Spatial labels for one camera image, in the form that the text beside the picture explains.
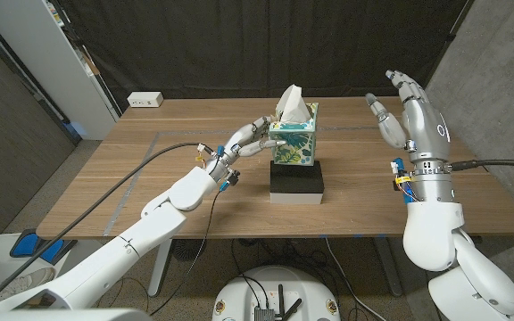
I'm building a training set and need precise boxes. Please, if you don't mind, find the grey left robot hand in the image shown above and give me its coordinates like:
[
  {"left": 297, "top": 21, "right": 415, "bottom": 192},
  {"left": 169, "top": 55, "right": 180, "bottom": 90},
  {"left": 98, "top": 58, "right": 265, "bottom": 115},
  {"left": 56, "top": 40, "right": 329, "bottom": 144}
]
[{"left": 220, "top": 115, "right": 287, "bottom": 171}]

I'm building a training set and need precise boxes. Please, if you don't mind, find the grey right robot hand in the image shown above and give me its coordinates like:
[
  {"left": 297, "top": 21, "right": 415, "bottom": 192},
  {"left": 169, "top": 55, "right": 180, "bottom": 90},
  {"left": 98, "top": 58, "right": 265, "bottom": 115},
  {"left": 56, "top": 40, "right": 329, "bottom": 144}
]
[{"left": 364, "top": 70, "right": 452, "bottom": 164}]

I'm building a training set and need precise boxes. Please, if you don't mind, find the teal leaf-print tissue box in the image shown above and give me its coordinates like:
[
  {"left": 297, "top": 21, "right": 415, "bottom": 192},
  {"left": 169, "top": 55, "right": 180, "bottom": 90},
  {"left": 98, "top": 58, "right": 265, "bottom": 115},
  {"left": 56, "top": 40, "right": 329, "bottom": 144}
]
[{"left": 269, "top": 102, "right": 319, "bottom": 167}]

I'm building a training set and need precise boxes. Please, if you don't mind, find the white tissue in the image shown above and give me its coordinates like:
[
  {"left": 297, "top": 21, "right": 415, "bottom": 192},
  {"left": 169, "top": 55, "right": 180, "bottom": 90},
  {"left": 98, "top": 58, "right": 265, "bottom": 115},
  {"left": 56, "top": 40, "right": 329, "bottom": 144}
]
[{"left": 275, "top": 84, "right": 311, "bottom": 125}]

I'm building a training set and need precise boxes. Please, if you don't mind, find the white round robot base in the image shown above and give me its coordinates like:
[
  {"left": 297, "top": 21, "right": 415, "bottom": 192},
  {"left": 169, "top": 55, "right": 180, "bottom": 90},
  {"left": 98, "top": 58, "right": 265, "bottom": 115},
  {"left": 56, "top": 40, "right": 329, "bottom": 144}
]
[{"left": 211, "top": 265, "right": 342, "bottom": 321}]

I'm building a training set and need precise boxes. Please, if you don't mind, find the black box with white base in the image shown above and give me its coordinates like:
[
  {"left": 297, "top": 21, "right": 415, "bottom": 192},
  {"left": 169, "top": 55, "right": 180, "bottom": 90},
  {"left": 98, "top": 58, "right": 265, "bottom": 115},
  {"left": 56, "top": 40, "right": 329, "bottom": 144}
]
[{"left": 269, "top": 160, "right": 325, "bottom": 205}]

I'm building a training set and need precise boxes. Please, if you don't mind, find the black electronics box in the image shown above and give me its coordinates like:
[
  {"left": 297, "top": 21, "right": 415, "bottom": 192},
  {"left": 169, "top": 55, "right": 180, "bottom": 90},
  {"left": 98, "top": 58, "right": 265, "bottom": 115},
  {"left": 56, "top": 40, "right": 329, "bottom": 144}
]
[{"left": 254, "top": 306, "right": 276, "bottom": 321}]

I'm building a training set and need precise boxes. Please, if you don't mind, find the black backdrop stand pole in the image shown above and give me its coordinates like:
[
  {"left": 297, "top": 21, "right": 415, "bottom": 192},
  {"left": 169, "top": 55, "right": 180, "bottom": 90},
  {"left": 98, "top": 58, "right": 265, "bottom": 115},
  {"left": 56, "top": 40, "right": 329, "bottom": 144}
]
[{"left": 420, "top": 0, "right": 473, "bottom": 95}]

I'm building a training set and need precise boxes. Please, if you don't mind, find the black curtain backdrop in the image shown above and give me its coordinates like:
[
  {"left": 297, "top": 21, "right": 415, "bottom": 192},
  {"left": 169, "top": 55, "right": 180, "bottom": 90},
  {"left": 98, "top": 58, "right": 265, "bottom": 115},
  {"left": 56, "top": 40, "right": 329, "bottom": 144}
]
[{"left": 55, "top": 0, "right": 472, "bottom": 112}]

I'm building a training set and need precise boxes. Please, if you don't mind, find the white power strip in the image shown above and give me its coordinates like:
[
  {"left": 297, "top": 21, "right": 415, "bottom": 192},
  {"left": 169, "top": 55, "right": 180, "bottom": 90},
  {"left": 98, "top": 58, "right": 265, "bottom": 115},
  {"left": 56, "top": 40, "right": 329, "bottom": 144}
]
[{"left": 126, "top": 91, "right": 164, "bottom": 109}]

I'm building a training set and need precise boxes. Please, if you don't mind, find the black round ribbed disc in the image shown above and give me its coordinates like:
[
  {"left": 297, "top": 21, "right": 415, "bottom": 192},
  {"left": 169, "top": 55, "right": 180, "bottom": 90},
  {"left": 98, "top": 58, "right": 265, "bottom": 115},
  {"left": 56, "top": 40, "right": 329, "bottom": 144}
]
[{"left": 170, "top": 239, "right": 208, "bottom": 262}]

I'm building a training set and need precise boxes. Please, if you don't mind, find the white table leg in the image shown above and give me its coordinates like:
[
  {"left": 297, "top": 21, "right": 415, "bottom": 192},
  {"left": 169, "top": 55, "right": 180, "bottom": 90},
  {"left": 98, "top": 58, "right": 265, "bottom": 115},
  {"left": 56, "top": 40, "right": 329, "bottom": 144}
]
[
  {"left": 147, "top": 238, "right": 173, "bottom": 298},
  {"left": 374, "top": 235, "right": 404, "bottom": 298}
]

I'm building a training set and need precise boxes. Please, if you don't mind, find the blue and black foot pedal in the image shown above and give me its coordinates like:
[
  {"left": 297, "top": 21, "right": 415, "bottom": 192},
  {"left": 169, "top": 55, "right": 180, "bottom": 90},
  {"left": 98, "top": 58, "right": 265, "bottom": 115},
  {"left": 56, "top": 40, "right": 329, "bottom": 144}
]
[{"left": 9, "top": 228, "right": 79, "bottom": 263}]

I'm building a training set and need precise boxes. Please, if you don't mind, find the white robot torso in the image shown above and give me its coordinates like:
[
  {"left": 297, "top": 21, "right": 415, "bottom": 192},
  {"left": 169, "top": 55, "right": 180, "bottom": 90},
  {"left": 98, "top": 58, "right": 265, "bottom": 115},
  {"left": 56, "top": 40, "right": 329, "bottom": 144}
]
[{"left": 0, "top": 308, "right": 153, "bottom": 321}]

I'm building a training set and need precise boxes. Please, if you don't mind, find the grey sneaker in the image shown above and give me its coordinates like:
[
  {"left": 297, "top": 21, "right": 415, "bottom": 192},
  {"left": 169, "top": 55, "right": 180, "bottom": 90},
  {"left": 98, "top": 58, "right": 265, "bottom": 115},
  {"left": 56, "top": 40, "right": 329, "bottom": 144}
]
[{"left": 0, "top": 267, "right": 56, "bottom": 309}]

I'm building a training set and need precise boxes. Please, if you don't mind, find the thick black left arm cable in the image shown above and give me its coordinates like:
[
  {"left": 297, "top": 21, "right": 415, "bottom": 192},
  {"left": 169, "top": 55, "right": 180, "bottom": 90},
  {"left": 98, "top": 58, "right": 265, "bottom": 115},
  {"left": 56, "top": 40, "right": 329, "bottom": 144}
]
[{"left": 0, "top": 141, "right": 216, "bottom": 311}]

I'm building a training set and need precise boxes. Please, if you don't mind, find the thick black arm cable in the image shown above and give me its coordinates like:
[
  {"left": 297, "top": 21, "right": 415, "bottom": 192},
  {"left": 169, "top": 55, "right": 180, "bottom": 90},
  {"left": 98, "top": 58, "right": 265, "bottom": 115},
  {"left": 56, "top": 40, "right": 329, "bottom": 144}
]
[
  {"left": 0, "top": 141, "right": 216, "bottom": 311},
  {"left": 449, "top": 159, "right": 514, "bottom": 173}
]

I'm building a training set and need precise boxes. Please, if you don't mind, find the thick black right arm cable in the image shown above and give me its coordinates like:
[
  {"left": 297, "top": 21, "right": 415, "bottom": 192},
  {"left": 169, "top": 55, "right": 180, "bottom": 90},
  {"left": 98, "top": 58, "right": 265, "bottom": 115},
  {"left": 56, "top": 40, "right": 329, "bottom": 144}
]
[{"left": 449, "top": 159, "right": 514, "bottom": 173}]

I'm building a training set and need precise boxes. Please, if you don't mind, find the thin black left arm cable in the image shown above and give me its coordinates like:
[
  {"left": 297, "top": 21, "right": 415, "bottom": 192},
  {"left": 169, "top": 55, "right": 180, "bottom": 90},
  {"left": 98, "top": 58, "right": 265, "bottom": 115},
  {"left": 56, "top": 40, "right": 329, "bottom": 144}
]
[{"left": 149, "top": 190, "right": 227, "bottom": 317}]

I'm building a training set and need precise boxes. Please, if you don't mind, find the white floor cable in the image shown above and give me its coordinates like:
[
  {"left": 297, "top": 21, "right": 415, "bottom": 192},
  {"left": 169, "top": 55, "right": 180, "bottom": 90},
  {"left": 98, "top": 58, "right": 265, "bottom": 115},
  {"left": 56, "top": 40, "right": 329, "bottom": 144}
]
[{"left": 324, "top": 235, "right": 390, "bottom": 321}]

